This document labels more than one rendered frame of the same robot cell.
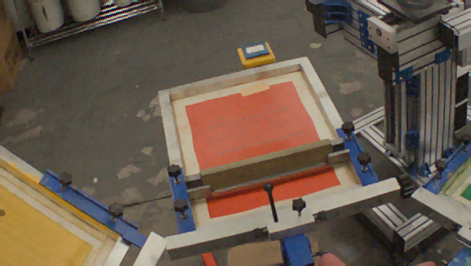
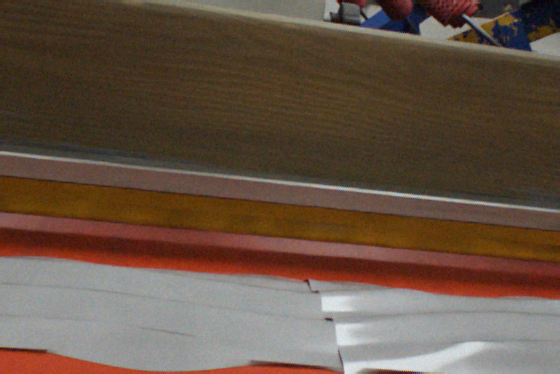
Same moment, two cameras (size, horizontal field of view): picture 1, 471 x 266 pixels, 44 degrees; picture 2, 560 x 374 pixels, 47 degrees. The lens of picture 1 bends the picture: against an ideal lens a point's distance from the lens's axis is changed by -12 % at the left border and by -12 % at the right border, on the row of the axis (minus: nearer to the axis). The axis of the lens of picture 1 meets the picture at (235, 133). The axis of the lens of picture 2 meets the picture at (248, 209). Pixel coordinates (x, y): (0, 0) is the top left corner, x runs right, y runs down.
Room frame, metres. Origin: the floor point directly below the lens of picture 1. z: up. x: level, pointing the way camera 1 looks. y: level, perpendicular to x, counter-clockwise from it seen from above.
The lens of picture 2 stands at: (1.78, -0.12, 1.06)
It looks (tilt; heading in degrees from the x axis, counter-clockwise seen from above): 18 degrees down; 175
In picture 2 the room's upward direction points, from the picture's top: 8 degrees clockwise
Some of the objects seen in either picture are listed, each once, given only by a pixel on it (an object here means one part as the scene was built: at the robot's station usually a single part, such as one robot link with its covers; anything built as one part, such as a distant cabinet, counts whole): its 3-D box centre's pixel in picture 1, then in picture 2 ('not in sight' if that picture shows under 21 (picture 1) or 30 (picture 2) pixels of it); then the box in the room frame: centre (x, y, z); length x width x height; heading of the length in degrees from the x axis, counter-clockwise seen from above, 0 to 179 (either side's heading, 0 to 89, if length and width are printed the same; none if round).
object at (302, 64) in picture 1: (256, 138); not in sight; (1.70, -0.06, 0.97); 0.79 x 0.58 x 0.04; 4
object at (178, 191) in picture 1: (182, 205); not in sight; (1.45, 0.20, 0.97); 0.30 x 0.05 x 0.07; 4
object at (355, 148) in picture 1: (357, 161); not in sight; (1.48, -0.36, 0.97); 0.30 x 0.05 x 0.07; 4
